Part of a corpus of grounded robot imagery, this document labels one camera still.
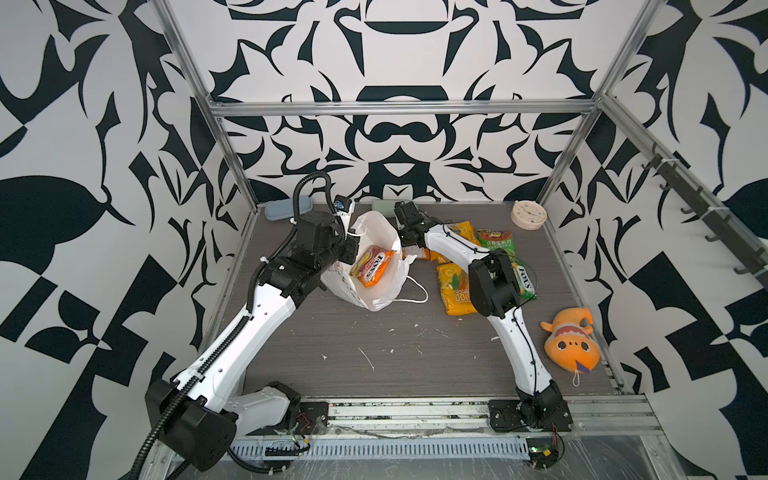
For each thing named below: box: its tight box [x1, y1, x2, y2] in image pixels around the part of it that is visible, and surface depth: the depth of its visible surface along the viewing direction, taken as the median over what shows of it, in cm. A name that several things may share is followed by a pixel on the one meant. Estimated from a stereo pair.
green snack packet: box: [475, 228, 519, 263], surface depth 108 cm
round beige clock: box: [510, 200, 547, 231], surface depth 117 cm
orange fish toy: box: [540, 307, 601, 374], surface depth 80 cm
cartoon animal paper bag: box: [362, 211, 418, 311], surface depth 79 cm
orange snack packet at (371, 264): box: [349, 245, 395, 288], surface depth 89 cm
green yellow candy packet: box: [502, 248, 538, 301], surface depth 98 cm
